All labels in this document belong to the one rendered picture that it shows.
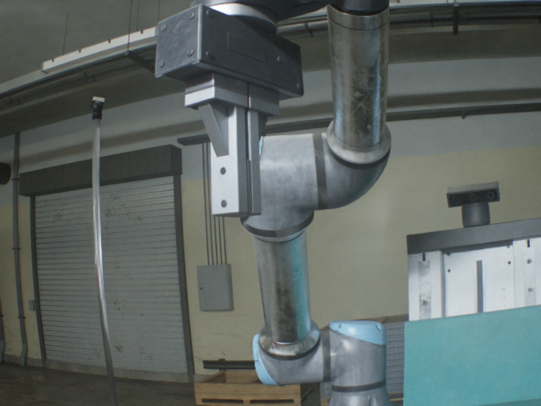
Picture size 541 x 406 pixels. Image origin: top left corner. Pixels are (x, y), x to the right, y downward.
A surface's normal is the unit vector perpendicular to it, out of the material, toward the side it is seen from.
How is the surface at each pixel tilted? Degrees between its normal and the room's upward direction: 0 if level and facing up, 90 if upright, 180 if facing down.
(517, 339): 90
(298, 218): 121
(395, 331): 88
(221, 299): 90
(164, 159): 90
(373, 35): 150
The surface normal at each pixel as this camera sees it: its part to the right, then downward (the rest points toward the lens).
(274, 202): -0.03, 0.56
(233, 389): -0.27, -0.10
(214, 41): 0.78, -0.09
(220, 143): -0.52, 0.44
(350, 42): -0.40, 0.79
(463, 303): -0.48, -0.07
